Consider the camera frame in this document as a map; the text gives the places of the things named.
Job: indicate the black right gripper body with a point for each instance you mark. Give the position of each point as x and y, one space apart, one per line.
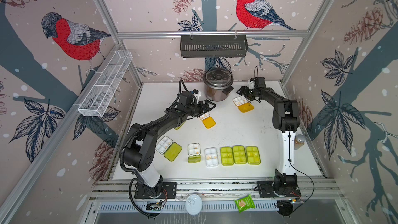
252 94

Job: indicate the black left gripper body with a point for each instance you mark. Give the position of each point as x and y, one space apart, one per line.
195 110

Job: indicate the yellow pillbox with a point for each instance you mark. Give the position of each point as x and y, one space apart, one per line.
243 104
207 120

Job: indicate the clear white pillbox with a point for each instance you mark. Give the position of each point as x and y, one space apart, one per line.
211 157

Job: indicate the large green pillbox front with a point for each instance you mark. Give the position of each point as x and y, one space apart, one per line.
239 155

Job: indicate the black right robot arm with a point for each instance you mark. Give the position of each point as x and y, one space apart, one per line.
285 119

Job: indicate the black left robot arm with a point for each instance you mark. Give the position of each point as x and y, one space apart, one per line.
138 148

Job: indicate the silver rice cooker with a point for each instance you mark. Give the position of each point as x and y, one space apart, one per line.
218 84

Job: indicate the small green pillbox front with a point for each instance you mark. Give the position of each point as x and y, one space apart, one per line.
194 153

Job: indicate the small white cup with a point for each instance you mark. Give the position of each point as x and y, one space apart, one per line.
299 141

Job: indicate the white round lid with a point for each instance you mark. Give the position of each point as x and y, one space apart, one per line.
193 204

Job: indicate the green snack packet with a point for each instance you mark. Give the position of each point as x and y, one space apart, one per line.
245 203

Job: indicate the black hanging wire basket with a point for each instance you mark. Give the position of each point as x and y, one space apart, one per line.
213 46

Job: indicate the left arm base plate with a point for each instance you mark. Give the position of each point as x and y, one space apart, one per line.
160 191

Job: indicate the white wire mesh shelf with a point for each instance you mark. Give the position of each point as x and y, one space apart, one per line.
100 95

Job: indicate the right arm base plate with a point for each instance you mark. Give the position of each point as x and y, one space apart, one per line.
267 189

